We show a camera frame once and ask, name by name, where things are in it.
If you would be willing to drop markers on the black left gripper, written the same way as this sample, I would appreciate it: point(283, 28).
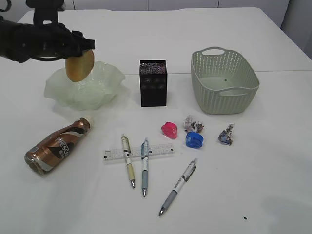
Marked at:
point(54, 42)

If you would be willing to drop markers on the sugared bread roll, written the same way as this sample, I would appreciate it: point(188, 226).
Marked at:
point(78, 68)

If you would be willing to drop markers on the blue paper piece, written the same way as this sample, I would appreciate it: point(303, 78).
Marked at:
point(225, 137)

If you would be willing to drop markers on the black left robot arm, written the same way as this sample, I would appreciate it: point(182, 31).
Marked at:
point(16, 39)

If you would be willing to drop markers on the pale green wavy glass plate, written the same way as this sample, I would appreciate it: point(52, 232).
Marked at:
point(96, 90)

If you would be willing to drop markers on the black mesh pen holder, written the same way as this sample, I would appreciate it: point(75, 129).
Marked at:
point(153, 83)

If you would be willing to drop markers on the green barrel pen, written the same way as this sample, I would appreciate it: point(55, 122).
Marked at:
point(127, 153)

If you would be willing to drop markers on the blue barrel pen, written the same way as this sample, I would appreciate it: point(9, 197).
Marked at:
point(145, 166)

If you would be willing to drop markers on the pink pencil sharpener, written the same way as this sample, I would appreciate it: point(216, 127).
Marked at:
point(169, 129)

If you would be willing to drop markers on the green woven plastic basket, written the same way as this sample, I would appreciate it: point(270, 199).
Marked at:
point(223, 81)

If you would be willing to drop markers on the blue pencil sharpener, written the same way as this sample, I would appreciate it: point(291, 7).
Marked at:
point(194, 140)

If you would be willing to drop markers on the grey grip white pen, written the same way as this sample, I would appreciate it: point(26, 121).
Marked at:
point(177, 187)

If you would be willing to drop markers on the transparent plastic ruler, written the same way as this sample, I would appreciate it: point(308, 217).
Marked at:
point(153, 150)

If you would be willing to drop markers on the brown Nescafe coffee bottle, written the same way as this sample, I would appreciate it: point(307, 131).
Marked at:
point(52, 150)

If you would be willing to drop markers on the crumpled white paper piece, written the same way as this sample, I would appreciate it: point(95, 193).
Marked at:
point(191, 125)

